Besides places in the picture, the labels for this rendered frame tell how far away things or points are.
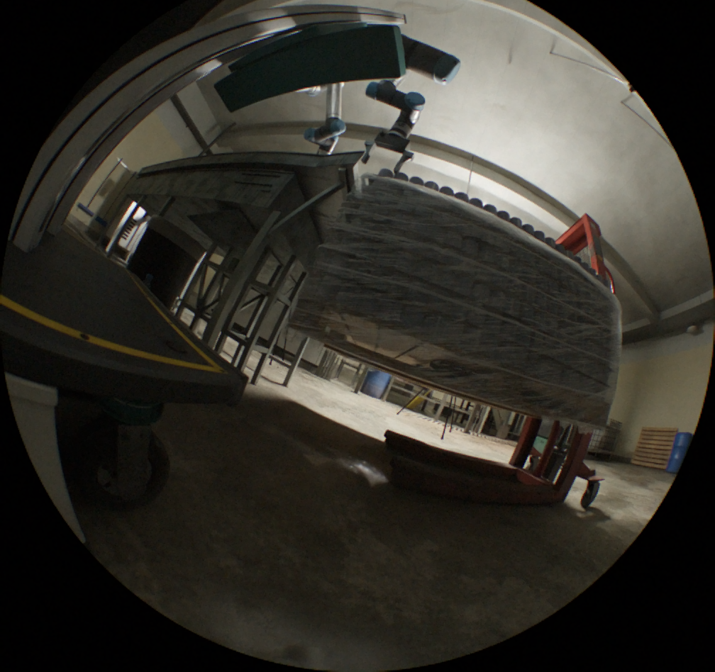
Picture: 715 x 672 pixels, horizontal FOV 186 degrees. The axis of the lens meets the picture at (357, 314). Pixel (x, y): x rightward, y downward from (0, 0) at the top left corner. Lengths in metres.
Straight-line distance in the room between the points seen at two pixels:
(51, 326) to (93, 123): 0.24
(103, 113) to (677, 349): 9.70
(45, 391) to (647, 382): 9.64
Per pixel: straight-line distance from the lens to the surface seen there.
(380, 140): 0.92
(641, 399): 9.42
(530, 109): 4.61
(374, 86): 0.94
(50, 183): 0.35
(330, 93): 1.28
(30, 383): 0.19
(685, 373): 9.12
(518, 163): 5.03
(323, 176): 1.06
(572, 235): 2.29
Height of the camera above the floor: 0.40
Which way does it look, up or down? 12 degrees up
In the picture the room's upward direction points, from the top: 24 degrees clockwise
